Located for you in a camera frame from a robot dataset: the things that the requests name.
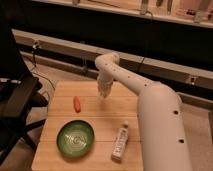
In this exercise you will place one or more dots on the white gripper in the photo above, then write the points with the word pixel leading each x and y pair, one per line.
pixel 106 80

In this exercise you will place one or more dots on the white sponge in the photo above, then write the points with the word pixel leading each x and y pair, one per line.
pixel 101 89

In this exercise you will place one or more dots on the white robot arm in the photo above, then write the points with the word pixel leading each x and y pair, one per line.
pixel 163 141

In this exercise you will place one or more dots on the green ceramic bowl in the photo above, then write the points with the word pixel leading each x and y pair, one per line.
pixel 75 139

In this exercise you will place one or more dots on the orange carrot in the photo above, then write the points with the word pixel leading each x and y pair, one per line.
pixel 76 104

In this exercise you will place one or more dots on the black office chair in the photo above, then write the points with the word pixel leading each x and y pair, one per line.
pixel 19 92

